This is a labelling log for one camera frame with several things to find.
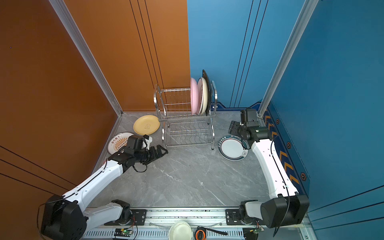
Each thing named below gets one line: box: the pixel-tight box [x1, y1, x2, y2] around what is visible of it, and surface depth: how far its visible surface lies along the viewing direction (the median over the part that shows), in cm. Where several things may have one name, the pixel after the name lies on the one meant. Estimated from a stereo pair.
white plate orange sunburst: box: [107, 132, 134, 155], surface depth 104 cm
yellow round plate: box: [133, 115, 161, 136], surface depth 114 cm
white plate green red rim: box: [218, 135, 249, 162], surface depth 100 cm
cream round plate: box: [198, 77, 208, 115], surface depth 72 cm
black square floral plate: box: [202, 69, 212, 117], surface depth 75 cm
